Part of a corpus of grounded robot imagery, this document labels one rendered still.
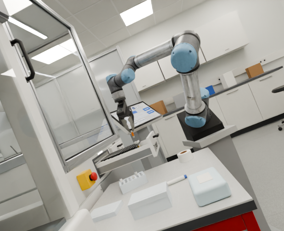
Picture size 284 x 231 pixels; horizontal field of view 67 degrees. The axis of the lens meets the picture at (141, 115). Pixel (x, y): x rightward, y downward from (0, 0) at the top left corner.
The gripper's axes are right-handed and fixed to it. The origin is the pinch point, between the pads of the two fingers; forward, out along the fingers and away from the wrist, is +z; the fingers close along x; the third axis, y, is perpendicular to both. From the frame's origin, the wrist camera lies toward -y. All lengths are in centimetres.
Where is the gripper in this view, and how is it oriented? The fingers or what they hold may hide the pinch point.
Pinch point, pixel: (130, 129)
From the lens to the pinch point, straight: 128.8
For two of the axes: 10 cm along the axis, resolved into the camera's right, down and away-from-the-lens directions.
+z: 3.6, 9.3, 0.0
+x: -9.3, 3.5, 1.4
